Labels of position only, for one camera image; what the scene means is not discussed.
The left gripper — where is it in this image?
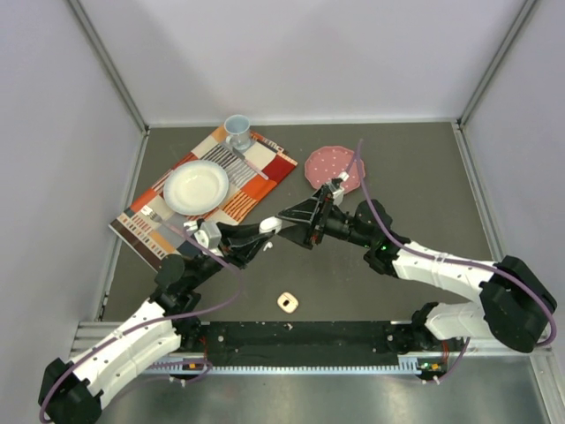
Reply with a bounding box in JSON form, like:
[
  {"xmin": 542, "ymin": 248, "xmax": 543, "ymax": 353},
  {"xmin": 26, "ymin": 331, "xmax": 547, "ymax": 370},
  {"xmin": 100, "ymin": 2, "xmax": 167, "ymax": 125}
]
[{"xmin": 187, "ymin": 222, "xmax": 274, "ymax": 289}]

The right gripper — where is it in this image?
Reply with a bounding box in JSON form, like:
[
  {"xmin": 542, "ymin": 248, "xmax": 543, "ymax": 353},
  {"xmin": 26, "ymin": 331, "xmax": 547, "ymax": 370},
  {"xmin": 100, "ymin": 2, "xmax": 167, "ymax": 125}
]
[{"xmin": 277, "ymin": 185, "xmax": 374, "ymax": 250}]

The white earbuds charging case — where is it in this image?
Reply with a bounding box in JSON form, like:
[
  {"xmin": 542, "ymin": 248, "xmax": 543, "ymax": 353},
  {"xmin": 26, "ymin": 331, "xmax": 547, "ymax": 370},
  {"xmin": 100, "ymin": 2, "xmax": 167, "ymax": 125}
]
[{"xmin": 259, "ymin": 216, "xmax": 283, "ymax": 234}]

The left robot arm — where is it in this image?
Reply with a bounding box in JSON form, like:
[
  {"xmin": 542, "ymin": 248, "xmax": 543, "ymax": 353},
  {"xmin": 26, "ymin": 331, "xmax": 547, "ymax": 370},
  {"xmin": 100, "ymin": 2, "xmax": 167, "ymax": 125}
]
[{"xmin": 38, "ymin": 216, "xmax": 282, "ymax": 423}]

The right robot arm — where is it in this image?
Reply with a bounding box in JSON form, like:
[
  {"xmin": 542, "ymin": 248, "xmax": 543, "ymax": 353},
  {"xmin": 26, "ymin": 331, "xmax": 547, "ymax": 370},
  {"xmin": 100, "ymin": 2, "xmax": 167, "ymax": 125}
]
[{"xmin": 277, "ymin": 185, "xmax": 557, "ymax": 353}]

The beige earbuds charging case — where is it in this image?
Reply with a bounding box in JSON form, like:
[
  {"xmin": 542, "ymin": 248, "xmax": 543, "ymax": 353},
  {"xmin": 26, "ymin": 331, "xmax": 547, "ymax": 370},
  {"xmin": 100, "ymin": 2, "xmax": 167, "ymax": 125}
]
[{"xmin": 276, "ymin": 292, "xmax": 299, "ymax": 314}]

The pink dotted plate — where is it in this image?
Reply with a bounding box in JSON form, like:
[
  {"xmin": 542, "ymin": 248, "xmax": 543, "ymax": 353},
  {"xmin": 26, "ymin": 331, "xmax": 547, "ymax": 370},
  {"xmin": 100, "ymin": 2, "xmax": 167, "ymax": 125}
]
[{"xmin": 305, "ymin": 146, "xmax": 365, "ymax": 194}]

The patchwork placemat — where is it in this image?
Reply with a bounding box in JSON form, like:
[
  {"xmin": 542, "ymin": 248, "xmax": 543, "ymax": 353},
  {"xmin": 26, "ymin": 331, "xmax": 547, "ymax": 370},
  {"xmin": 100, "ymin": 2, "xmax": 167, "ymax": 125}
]
[{"xmin": 109, "ymin": 126, "xmax": 298, "ymax": 269}]

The white bowl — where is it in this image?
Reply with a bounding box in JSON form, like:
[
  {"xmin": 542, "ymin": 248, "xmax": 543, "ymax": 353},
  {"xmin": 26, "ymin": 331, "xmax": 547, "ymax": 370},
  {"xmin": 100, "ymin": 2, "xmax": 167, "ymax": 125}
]
[{"xmin": 163, "ymin": 160, "xmax": 230, "ymax": 216}]

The light blue cup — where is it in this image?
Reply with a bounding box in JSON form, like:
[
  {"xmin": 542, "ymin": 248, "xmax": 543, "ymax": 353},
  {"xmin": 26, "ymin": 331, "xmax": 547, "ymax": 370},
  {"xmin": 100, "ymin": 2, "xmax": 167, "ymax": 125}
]
[{"xmin": 223, "ymin": 115, "xmax": 252, "ymax": 152}]

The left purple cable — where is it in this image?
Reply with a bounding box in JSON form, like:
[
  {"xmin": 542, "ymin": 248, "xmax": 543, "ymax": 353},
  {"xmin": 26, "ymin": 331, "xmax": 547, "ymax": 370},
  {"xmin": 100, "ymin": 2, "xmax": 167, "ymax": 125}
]
[{"xmin": 38, "ymin": 224, "xmax": 245, "ymax": 420}]

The purple cable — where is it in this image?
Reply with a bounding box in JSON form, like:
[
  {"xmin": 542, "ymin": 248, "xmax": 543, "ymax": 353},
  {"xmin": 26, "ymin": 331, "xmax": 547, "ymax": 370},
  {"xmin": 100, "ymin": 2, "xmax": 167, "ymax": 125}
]
[
  {"xmin": 343, "ymin": 139, "xmax": 558, "ymax": 385},
  {"xmin": 38, "ymin": 224, "xmax": 245, "ymax": 420}
]

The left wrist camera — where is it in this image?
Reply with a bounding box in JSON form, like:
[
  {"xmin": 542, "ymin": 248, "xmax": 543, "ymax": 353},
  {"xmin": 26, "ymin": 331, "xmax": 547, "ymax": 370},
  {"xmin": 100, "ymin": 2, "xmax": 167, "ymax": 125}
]
[{"xmin": 183, "ymin": 220, "xmax": 222, "ymax": 256}]

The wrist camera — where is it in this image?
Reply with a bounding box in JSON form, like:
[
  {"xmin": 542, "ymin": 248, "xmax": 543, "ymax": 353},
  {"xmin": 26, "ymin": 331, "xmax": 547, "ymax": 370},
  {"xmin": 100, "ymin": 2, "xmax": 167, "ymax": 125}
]
[
  {"xmin": 328, "ymin": 171, "xmax": 350, "ymax": 207},
  {"xmin": 183, "ymin": 220, "xmax": 222, "ymax": 256}
]

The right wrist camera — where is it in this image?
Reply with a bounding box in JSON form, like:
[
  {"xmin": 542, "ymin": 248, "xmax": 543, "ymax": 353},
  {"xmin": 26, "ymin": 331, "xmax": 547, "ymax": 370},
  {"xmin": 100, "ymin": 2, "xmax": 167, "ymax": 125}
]
[{"xmin": 328, "ymin": 171, "xmax": 350, "ymax": 207}]

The knife with pink handle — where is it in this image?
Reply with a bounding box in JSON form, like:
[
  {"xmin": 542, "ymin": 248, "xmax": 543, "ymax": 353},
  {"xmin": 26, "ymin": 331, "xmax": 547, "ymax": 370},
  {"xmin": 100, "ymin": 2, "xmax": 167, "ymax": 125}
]
[{"xmin": 221, "ymin": 142, "xmax": 269, "ymax": 180}]

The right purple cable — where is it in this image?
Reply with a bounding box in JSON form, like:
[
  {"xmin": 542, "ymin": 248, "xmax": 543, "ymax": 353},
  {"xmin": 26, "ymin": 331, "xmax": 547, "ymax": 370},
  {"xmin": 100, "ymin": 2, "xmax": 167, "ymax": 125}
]
[{"xmin": 343, "ymin": 139, "xmax": 558, "ymax": 385}]

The fork with pink handle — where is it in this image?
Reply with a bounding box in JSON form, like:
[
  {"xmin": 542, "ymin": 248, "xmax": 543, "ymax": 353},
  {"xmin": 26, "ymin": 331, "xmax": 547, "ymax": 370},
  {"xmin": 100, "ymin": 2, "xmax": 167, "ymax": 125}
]
[{"xmin": 140, "ymin": 206, "xmax": 185, "ymax": 237}]

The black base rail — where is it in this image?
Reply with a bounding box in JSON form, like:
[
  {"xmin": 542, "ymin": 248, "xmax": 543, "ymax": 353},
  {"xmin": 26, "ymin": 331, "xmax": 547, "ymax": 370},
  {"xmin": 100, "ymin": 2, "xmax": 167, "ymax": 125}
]
[{"xmin": 200, "ymin": 321, "xmax": 422, "ymax": 367}]

